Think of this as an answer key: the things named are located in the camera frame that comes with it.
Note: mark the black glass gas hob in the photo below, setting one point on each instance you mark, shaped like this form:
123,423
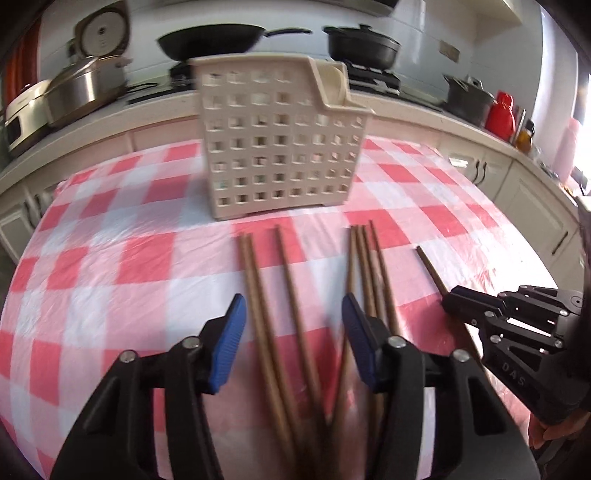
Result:
415,94

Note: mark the cooking oil bottle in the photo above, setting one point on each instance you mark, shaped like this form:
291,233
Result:
525,138

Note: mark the person's right hand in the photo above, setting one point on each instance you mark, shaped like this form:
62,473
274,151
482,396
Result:
538,434

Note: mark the pink curtain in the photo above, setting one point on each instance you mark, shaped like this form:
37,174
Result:
567,147

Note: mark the white plastic spoon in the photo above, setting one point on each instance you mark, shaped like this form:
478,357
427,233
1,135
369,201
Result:
333,83

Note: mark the black lidded pot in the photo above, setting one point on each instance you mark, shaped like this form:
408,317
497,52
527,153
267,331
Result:
362,48

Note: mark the brown wall socket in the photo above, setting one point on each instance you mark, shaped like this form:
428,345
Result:
449,50

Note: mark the black burner grate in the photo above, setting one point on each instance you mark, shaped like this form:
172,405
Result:
182,74
374,78

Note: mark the red thermos jug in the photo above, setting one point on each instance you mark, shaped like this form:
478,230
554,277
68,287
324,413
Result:
501,117

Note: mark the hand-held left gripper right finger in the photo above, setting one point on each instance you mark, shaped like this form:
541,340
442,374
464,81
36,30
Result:
360,341

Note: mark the silver rice cooker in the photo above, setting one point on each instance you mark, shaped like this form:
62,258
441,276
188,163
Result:
78,92

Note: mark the red wooden door frame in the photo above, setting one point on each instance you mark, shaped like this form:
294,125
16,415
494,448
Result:
21,60

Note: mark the dark grey lidded stockpot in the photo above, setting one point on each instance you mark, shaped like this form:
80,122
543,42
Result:
468,99

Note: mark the red white checked tablecloth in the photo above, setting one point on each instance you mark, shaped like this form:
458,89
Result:
115,258

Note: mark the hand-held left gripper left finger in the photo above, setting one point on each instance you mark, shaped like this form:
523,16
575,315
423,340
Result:
228,346

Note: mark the beige plastic utensil basket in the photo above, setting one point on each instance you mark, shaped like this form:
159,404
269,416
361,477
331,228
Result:
277,143

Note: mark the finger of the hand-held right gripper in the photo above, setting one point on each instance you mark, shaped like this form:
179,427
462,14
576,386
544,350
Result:
471,307
540,302

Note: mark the small white electric cooker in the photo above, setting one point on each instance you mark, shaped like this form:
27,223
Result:
25,115

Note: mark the black wok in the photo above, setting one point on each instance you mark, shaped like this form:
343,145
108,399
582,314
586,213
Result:
212,41

